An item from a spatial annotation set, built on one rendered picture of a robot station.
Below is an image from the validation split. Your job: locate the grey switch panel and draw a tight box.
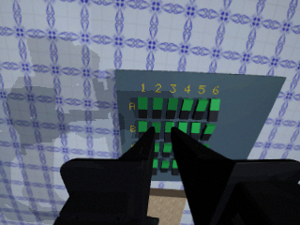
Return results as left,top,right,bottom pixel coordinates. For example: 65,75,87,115
114,69,287,181

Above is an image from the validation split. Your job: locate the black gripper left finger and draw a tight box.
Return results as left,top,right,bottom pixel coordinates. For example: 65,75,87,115
60,127,156,225

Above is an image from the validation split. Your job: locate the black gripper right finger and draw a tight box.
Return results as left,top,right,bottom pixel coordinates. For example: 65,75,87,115
171,127,300,225

